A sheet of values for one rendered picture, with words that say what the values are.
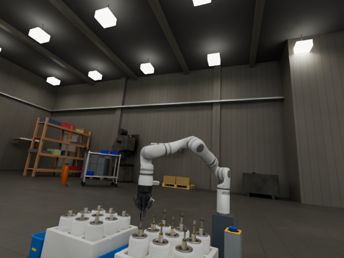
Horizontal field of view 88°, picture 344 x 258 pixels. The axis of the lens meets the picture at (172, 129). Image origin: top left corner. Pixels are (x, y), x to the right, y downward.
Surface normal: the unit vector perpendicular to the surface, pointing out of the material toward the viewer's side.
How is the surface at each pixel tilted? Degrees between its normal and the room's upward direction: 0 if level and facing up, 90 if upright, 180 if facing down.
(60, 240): 90
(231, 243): 90
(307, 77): 90
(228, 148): 90
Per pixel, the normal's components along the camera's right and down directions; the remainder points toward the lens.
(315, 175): -0.33, -0.25
